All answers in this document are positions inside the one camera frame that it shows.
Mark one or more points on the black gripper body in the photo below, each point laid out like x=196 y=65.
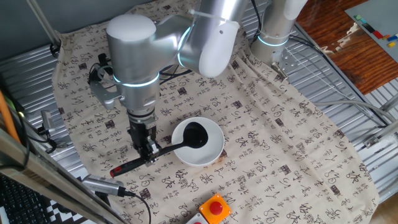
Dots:
x=141 y=133

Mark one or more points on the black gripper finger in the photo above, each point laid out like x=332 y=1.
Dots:
x=153 y=152
x=141 y=155

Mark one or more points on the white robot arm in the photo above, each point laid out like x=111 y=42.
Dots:
x=133 y=62

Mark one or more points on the white ceramic bowl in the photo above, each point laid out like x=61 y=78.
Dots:
x=199 y=155

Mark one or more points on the grey box red mushroom button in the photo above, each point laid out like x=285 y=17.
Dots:
x=197 y=219

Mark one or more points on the orange emergency stop box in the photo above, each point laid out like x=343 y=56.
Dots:
x=214 y=208

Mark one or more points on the white sheet with black marker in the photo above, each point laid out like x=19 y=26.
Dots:
x=65 y=216

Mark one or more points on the black pole clamp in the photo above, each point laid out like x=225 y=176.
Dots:
x=55 y=49

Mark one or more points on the beige calligraphy print tablecloth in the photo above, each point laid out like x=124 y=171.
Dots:
x=280 y=155

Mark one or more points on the black keyboard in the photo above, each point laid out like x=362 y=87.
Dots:
x=21 y=202

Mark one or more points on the orange rod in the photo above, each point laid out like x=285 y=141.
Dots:
x=7 y=118

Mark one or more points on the grey metal pole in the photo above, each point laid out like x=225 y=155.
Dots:
x=43 y=21

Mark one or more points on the green block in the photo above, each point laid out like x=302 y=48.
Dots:
x=358 y=17

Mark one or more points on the black block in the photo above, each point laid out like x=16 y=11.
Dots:
x=368 y=28

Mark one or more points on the red block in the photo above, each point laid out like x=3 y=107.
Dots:
x=377 y=34

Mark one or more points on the yellow block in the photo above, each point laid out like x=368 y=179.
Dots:
x=391 y=44

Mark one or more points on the grey board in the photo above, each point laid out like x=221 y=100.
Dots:
x=379 y=15

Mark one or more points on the blue block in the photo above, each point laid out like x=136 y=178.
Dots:
x=392 y=38

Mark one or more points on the grey ridged camera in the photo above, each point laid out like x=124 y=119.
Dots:
x=102 y=184

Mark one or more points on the silver camera bracket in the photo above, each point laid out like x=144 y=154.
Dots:
x=104 y=95

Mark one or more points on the dark camera stand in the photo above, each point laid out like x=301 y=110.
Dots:
x=102 y=199

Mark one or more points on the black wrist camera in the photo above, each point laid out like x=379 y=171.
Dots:
x=95 y=74

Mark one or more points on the white camera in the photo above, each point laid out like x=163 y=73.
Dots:
x=48 y=119

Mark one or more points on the black silver camera mount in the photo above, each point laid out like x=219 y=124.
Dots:
x=46 y=137

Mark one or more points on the aluminium frame bar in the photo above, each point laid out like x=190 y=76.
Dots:
x=46 y=177

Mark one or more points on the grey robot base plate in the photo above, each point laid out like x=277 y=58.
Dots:
x=290 y=63

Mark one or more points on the silver profile rail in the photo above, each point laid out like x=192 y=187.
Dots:
x=390 y=102
x=382 y=132

